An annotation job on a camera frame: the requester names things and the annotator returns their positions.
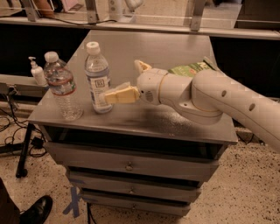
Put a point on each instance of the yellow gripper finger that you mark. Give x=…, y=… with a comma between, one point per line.
x=141, y=66
x=124, y=93

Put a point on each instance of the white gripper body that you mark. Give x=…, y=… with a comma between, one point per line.
x=149, y=85

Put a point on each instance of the blue label plastic bottle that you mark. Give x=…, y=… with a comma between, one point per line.
x=97, y=72

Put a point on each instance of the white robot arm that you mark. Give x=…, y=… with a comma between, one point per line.
x=203, y=99

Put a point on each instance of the green jalapeno chip bag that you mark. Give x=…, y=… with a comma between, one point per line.
x=191, y=69

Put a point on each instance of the clear red label water bottle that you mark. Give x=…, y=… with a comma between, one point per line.
x=63, y=87

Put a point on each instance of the white pump dispenser bottle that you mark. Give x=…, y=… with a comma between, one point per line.
x=37, y=72

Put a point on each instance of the grey drawer cabinet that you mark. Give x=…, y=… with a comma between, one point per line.
x=132, y=127

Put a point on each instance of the top grey drawer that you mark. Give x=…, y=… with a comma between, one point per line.
x=129, y=161

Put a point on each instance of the grey drawer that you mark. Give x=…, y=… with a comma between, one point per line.
x=129, y=161
x=158, y=191
x=133, y=203

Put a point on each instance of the middle grey drawer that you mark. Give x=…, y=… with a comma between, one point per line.
x=158, y=191

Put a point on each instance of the bottom grey drawer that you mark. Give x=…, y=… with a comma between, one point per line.
x=133, y=203

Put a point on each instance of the blue tape cross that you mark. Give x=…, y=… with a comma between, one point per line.
x=73, y=206

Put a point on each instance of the black stand leg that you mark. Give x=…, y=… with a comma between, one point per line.
x=21, y=171

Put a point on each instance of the black leather shoe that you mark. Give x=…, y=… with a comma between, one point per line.
x=38, y=212

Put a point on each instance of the grey metal rail shelf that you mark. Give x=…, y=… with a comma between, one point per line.
x=227, y=20

